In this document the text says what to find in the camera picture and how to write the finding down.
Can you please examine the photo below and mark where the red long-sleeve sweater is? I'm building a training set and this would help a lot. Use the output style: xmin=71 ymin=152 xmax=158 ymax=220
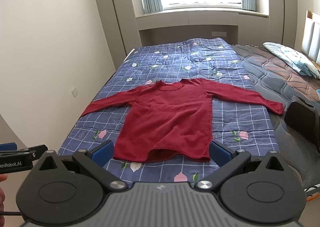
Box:
xmin=83 ymin=78 xmax=284 ymax=163

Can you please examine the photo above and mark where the person's left hand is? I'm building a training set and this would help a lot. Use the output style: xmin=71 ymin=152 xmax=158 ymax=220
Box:
xmin=0 ymin=174 xmax=8 ymax=211

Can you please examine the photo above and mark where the black storage box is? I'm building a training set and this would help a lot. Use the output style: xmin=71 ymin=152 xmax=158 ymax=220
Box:
xmin=284 ymin=96 xmax=319 ymax=152

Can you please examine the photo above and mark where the dark quilted mattress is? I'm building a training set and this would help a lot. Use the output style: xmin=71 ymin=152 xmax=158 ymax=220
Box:
xmin=232 ymin=45 xmax=319 ymax=200

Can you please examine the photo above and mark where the white floral pillow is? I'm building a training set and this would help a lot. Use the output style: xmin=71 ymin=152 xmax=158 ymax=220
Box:
xmin=263 ymin=42 xmax=319 ymax=79

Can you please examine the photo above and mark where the beige tall wardrobe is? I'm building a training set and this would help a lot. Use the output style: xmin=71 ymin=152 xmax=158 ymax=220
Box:
xmin=96 ymin=0 xmax=142 ymax=69

